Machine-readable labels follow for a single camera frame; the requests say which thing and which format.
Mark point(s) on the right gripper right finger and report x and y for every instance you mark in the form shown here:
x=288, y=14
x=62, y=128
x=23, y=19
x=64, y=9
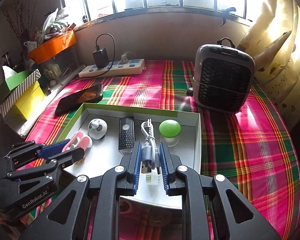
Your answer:
x=167, y=168

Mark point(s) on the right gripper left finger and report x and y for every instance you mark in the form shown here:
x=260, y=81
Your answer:
x=133, y=170

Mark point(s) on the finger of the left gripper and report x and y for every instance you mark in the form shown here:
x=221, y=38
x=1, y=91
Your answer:
x=27, y=152
x=62, y=160

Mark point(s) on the pink folding clip holder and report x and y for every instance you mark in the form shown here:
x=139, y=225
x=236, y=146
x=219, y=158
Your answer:
x=79, y=139

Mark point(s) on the green mushroom shaped lamp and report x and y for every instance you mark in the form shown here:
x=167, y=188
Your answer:
x=169, y=132

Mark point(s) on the black perforated speaker device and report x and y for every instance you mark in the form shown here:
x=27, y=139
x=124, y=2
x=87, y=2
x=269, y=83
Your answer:
x=126, y=135

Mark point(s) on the white round earbud case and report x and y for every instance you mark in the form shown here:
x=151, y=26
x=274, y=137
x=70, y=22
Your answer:
x=97, y=129

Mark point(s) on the small white cylindrical jar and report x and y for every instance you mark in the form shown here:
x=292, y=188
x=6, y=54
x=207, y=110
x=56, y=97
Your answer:
x=152, y=179

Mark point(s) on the brown carved walnut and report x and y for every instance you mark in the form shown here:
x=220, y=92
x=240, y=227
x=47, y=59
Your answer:
x=80, y=161

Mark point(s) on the yellow box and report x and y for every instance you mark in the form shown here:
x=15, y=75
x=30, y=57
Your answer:
x=28, y=102

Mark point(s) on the striped white box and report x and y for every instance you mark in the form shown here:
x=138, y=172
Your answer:
x=18, y=92

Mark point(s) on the green grey cardboard box tray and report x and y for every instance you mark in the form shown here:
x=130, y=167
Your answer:
x=104, y=154

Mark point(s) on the green box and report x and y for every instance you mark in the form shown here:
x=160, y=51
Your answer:
x=11, y=83

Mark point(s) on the black smartphone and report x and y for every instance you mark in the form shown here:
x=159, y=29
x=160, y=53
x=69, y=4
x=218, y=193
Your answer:
x=93, y=94

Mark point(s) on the white power strip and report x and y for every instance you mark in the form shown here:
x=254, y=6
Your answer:
x=132, y=67

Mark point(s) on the grey black portable heater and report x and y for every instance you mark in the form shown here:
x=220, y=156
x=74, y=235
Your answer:
x=223, y=76

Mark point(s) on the orange tray shelf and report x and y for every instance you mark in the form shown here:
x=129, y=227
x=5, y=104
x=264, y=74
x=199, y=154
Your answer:
x=52, y=47

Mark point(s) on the white plug adapter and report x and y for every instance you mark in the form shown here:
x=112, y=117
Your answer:
x=124, y=57

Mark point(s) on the cream patterned curtain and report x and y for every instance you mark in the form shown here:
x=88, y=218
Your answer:
x=273, y=41

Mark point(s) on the black charger with cable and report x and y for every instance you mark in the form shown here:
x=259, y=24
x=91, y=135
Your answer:
x=100, y=55

